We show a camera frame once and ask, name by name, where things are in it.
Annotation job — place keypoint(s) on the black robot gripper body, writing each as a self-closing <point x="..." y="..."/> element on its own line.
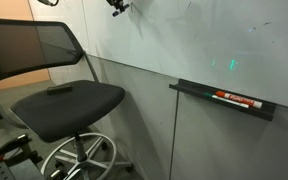
<point x="116" y="3"/>

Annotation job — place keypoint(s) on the black whiteboard eraser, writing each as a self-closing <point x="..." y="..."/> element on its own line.
<point x="58" y="89"/>

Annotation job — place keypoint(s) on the black mesh office chair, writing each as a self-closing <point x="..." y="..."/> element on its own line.
<point x="27" y="46"/>

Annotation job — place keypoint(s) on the large white whiteboard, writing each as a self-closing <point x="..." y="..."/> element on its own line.
<point x="237" y="45"/>

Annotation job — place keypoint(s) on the red whiteboard marker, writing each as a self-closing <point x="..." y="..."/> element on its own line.
<point x="239" y="99"/>

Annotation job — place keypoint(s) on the black marker tray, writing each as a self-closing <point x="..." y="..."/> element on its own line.
<point x="266" y="111"/>

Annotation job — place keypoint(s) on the black metal equipment stand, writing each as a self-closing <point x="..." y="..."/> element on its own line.
<point x="17" y="160"/>

